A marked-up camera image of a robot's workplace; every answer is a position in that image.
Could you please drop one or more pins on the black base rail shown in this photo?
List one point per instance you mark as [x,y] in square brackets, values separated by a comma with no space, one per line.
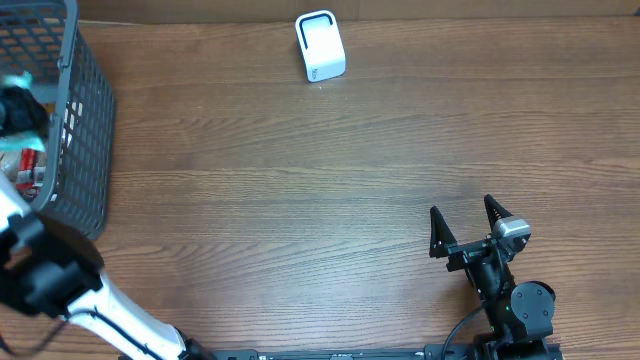
[380,354]

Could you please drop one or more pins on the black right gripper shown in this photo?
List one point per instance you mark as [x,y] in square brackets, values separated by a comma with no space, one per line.
[443,244]

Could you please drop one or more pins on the beige dried food bag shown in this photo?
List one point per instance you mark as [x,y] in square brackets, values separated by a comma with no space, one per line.
[10,165]

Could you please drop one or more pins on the teal snack packet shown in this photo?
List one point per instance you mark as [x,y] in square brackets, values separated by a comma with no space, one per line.
[29,140]

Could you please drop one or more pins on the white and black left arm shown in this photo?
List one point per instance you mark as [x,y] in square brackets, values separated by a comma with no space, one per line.
[64,275]

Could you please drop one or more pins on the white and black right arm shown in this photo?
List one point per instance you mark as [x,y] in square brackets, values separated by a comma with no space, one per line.
[519,315]

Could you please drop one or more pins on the red stick snack packet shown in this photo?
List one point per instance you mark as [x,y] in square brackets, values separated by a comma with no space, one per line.
[25,175]

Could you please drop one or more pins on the white barcode scanner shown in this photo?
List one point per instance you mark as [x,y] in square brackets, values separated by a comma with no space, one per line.
[321,45]

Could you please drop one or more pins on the grey plastic mesh basket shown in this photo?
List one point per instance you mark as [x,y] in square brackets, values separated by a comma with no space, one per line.
[42,37]

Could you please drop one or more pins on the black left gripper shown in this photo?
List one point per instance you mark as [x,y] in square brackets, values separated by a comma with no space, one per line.
[24,115]

